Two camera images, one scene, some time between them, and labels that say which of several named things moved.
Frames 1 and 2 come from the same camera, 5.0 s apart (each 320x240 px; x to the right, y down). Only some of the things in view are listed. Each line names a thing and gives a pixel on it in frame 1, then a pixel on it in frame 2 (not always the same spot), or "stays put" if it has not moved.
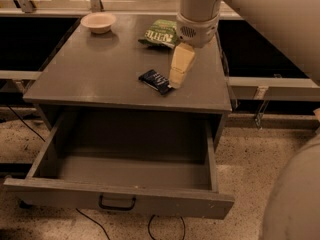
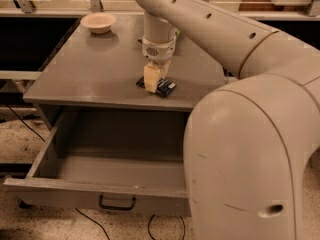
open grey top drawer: [155, 161] stays put
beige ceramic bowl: [99, 22] stays put
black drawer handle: [100, 203] stays put
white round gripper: [197, 31] → [158, 51]
